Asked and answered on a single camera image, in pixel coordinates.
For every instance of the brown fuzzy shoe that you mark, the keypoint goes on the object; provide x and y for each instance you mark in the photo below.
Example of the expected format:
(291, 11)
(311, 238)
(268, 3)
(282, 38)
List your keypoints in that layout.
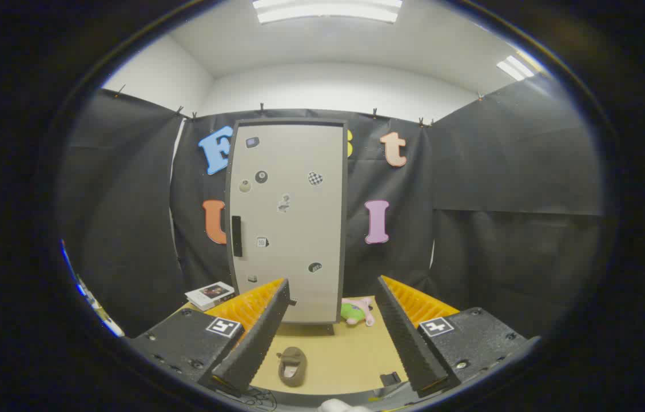
(292, 366)

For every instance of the pink and green plush toy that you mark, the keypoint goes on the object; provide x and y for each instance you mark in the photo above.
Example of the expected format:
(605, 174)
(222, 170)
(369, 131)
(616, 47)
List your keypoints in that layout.
(357, 312)

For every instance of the small black block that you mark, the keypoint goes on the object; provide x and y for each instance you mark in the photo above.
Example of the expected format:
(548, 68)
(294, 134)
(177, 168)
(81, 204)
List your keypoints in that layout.
(389, 378)

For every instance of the colourful printed clutter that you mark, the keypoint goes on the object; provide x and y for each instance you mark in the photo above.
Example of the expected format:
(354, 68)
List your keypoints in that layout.
(91, 300)

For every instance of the dark grey shoe cabinet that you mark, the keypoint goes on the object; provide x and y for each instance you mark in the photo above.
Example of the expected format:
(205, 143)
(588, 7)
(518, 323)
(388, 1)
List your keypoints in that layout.
(311, 329)

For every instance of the long ceiling light panel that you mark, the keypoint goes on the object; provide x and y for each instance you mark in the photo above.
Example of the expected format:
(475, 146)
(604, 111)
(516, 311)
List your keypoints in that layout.
(328, 10)

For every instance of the black backdrop cloth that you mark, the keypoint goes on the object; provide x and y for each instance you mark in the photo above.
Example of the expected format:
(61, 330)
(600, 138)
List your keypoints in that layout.
(500, 171)

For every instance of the white book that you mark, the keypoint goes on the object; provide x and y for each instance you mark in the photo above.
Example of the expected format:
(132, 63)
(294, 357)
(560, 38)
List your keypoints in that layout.
(210, 294)

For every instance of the light grey shoe cabinet door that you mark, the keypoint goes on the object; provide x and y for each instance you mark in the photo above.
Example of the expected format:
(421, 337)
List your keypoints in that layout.
(294, 257)

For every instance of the small ceiling light panel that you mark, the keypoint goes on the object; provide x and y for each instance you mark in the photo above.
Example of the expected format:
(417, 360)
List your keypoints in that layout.
(516, 67)

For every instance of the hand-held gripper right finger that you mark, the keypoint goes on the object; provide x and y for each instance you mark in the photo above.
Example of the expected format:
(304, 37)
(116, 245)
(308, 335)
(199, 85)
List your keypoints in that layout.
(408, 343)

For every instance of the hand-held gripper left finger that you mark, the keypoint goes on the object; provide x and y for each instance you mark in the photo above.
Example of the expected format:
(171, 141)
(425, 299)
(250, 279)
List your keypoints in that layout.
(259, 343)

